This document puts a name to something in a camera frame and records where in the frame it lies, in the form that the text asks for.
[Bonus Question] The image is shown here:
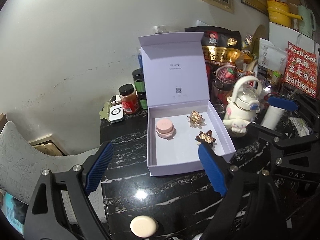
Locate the dark bear hair clip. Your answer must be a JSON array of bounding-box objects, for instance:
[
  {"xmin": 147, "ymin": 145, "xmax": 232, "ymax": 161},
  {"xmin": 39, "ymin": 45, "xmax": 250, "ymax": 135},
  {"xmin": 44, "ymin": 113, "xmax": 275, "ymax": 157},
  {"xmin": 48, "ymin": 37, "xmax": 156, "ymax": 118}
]
[{"xmin": 195, "ymin": 130, "xmax": 216, "ymax": 147}]

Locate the clear bear hair clip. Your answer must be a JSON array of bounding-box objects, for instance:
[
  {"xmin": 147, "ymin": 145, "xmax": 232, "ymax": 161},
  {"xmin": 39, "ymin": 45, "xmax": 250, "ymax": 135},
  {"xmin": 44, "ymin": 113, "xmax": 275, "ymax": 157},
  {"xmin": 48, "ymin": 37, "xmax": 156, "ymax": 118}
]
[{"xmin": 187, "ymin": 110, "xmax": 205, "ymax": 128}]

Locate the pink round lidded jar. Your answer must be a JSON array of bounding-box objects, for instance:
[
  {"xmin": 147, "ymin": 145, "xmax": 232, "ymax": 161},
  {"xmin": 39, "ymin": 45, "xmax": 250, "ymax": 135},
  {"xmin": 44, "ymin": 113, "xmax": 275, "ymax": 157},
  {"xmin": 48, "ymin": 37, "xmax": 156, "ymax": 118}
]
[{"xmin": 156, "ymin": 119, "xmax": 175, "ymax": 139}]

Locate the white paper roll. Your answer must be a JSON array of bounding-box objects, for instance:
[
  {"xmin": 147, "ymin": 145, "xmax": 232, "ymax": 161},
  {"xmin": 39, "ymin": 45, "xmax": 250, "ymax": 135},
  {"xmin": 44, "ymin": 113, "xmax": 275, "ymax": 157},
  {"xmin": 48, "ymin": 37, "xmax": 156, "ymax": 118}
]
[{"xmin": 260, "ymin": 105, "xmax": 286, "ymax": 130}]

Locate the red barbecue sign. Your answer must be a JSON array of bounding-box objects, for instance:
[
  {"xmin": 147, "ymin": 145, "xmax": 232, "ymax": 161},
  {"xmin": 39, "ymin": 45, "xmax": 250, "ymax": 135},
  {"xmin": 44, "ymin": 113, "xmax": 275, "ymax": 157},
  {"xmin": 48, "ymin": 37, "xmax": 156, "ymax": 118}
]
[{"xmin": 283, "ymin": 41, "xmax": 318, "ymax": 98}]

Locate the white cinnamoroll water bottle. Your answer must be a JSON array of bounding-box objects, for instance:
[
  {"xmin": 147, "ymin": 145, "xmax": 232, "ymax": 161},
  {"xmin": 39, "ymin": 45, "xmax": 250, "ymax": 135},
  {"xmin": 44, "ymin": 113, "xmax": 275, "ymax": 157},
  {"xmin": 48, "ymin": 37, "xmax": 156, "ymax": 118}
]
[{"xmin": 223, "ymin": 76, "xmax": 262, "ymax": 137}]

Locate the white paper tea bag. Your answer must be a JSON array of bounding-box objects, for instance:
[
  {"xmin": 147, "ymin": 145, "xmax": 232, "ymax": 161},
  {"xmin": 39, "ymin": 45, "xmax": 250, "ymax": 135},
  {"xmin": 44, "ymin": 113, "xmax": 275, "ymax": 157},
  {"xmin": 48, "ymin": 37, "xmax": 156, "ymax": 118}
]
[{"xmin": 258, "ymin": 38, "xmax": 287, "ymax": 74}]

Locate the open lavender gift box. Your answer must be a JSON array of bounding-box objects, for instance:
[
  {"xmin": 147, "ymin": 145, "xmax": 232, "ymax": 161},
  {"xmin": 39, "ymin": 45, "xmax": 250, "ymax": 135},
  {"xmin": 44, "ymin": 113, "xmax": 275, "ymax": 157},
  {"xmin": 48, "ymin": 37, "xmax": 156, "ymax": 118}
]
[{"xmin": 139, "ymin": 32, "xmax": 235, "ymax": 177}]

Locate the white card tin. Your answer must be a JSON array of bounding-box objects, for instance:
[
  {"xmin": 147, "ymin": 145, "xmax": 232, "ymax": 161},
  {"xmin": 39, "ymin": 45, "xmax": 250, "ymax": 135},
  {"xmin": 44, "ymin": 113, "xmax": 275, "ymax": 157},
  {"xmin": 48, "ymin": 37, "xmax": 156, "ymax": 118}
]
[{"xmin": 108, "ymin": 104, "xmax": 124, "ymax": 123}]

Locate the grey leaf pattern cushion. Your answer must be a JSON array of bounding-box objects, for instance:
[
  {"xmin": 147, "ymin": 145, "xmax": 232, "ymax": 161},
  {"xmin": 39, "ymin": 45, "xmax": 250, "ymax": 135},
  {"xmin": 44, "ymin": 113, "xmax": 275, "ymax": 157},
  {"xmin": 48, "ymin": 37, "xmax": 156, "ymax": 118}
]
[{"xmin": 0, "ymin": 120, "xmax": 101, "ymax": 207}]

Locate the red spice jar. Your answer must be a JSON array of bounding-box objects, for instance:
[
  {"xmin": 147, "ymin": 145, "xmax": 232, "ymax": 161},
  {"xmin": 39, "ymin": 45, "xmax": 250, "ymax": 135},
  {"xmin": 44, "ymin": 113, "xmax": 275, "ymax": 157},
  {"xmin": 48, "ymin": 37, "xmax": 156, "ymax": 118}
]
[{"xmin": 118, "ymin": 84, "xmax": 139, "ymax": 114}]

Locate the light green kettle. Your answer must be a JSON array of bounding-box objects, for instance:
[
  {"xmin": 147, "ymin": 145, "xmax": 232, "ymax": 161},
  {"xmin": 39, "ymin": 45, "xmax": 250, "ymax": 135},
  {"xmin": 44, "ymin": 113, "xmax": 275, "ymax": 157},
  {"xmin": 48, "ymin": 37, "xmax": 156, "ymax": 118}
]
[{"xmin": 298, "ymin": 5, "xmax": 316, "ymax": 38}]

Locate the black oatmeal bag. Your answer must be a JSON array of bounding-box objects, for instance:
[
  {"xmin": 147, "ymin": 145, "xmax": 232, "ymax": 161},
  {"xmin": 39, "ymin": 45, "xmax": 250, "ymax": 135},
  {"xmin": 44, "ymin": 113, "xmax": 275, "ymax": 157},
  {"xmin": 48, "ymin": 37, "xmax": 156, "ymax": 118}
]
[{"xmin": 184, "ymin": 25, "xmax": 241, "ymax": 64}]

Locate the yellow pot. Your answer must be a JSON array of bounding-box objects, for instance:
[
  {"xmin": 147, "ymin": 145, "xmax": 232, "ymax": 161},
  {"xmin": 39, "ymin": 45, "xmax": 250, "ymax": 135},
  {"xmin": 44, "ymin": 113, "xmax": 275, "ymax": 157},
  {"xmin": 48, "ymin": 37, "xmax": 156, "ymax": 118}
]
[{"xmin": 267, "ymin": 0, "xmax": 303, "ymax": 28}]

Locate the green jar black lid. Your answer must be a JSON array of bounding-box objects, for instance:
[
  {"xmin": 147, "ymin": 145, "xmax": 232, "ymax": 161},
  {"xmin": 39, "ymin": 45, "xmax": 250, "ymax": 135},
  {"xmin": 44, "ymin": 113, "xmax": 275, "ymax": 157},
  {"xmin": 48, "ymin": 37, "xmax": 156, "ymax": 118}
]
[{"xmin": 132, "ymin": 68, "xmax": 148, "ymax": 109}]

